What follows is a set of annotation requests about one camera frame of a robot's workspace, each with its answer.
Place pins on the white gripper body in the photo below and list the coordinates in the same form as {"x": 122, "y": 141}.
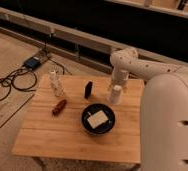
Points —
{"x": 118, "y": 77}

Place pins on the white ceramic cup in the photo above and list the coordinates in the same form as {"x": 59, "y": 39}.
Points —
{"x": 114, "y": 95}

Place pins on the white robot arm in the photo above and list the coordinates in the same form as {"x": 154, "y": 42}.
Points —
{"x": 163, "y": 109}

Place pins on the black round plate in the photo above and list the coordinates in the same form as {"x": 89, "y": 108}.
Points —
{"x": 103, "y": 128}

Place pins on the white sponge block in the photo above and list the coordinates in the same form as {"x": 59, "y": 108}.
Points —
{"x": 97, "y": 119}

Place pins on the clear plastic bottle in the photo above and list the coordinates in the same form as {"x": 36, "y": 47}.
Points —
{"x": 55, "y": 84}

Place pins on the brown cylindrical object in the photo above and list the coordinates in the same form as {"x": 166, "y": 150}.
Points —
{"x": 59, "y": 107}

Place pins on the wooden table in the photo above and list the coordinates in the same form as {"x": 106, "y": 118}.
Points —
{"x": 63, "y": 136}

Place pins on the black power adapter box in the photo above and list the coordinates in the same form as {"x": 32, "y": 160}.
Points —
{"x": 32, "y": 63}

